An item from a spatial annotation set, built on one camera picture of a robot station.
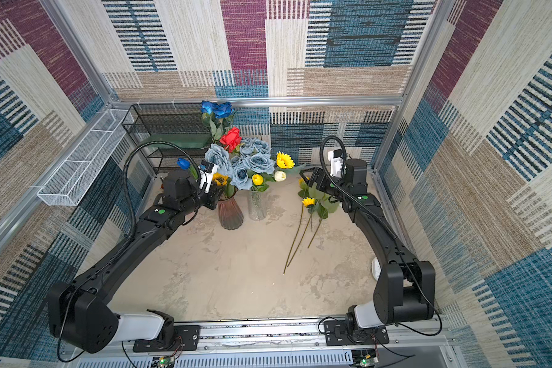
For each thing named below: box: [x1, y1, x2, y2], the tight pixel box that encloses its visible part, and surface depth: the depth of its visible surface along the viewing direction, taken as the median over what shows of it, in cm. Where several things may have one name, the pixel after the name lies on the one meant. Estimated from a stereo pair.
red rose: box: [219, 126, 243, 154], surface depth 77 cm
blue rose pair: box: [200, 100, 237, 140], surface depth 81 cm
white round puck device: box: [371, 256, 382, 282], surface depth 87 cm
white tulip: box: [274, 170, 287, 182], surface depth 75 cm
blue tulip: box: [176, 157, 191, 171], surface depth 77 cm
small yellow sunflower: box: [276, 151, 296, 169], surface depth 79 cm
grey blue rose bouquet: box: [203, 136, 276, 191], surface depth 75 cm
